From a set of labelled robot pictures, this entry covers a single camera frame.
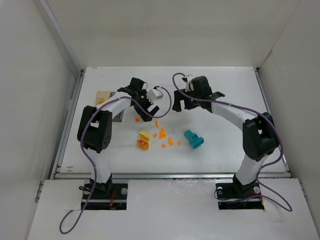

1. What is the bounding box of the orange arch lego stack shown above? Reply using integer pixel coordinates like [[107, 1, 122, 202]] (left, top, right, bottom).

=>
[[159, 127, 166, 139]]

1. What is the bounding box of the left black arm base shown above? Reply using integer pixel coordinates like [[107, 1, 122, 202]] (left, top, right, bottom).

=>
[[85, 179, 129, 211]]

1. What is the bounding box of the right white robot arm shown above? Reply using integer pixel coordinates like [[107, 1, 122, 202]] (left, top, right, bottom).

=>
[[172, 73, 281, 196]]

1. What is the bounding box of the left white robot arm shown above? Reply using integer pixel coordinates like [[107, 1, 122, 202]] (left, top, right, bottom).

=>
[[77, 77, 163, 199]]

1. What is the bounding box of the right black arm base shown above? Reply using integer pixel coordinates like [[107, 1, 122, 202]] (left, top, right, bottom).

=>
[[214, 182, 265, 210]]

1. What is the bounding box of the grey transparent container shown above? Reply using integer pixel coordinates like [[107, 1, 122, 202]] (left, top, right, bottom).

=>
[[112, 110, 125, 123]]

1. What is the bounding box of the yellow round lego with sticker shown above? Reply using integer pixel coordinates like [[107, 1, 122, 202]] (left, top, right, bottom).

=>
[[136, 131, 151, 150]]

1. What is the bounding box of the teal lego piece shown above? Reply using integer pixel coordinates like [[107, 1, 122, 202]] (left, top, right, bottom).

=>
[[183, 130, 204, 149]]

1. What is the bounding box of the orange transparent container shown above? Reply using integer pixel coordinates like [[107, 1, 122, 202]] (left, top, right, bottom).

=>
[[95, 90, 113, 106]]

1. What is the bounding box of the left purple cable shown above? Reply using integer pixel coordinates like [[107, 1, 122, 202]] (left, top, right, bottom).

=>
[[59, 86, 172, 235]]

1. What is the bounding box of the purple cable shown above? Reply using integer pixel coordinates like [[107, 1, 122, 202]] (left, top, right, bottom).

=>
[[172, 72, 293, 213], [59, 86, 172, 235]]

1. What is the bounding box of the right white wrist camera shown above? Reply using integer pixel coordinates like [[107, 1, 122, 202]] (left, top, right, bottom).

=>
[[182, 74, 194, 92]]

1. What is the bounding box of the aluminium frame rail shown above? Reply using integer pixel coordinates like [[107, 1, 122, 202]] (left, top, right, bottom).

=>
[[49, 68, 292, 180]]

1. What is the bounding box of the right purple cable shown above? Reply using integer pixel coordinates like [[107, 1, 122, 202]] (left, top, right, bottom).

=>
[[172, 72, 293, 213]]

